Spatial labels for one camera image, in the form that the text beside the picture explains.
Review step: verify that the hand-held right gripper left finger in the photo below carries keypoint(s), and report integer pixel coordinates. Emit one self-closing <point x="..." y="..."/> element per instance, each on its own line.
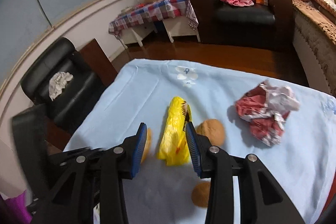
<point x="139" y="150"/>

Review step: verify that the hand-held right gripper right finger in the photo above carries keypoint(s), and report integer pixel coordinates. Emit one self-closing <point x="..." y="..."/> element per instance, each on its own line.
<point x="193" y="150"/>

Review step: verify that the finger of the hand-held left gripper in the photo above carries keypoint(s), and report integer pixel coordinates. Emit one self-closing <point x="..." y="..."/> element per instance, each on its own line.
<point x="68" y="154"/>

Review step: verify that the yellow plastic bag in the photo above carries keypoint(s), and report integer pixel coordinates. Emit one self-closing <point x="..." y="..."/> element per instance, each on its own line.
<point x="173" y="134"/>

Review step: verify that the orange-brown round fruit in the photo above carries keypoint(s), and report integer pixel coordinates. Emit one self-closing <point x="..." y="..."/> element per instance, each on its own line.
<point x="148" y="145"/>
<point x="199" y="195"/>

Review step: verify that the brown walnut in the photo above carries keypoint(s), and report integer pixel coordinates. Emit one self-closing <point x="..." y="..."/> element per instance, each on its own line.
<point x="212" y="130"/>

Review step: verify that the black leather sofa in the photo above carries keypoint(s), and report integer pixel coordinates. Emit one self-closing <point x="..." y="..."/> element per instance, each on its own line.
<point x="78" y="92"/>

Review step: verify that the purple cloth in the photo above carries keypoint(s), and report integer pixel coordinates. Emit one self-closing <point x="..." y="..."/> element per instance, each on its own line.
<point x="13" y="209"/>

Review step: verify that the crumpled white cloth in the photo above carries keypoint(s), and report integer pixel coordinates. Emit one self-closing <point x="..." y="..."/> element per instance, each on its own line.
<point x="60" y="85"/>

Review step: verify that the crumpled red white paper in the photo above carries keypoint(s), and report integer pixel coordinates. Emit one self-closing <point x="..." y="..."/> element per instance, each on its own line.
<point x="257" y="108"/>

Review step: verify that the white side table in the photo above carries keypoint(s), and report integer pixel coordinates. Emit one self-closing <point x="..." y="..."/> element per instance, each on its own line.
<point x="181" y="28"/>

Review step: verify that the checkered tablecloth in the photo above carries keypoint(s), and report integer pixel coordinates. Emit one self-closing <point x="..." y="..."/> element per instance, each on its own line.
<point x="155" y="11"/>

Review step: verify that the black leather armchair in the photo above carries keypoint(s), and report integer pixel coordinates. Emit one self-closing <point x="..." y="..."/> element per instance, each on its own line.
<point x="244" y="16"/>

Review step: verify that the small orange box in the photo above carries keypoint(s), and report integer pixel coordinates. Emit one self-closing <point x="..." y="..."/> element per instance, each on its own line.
<point x="261" y="0"/>

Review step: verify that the orange dotted floral quilt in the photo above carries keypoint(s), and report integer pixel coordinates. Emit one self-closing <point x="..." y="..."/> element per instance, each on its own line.
<point x="325" y="1"/>

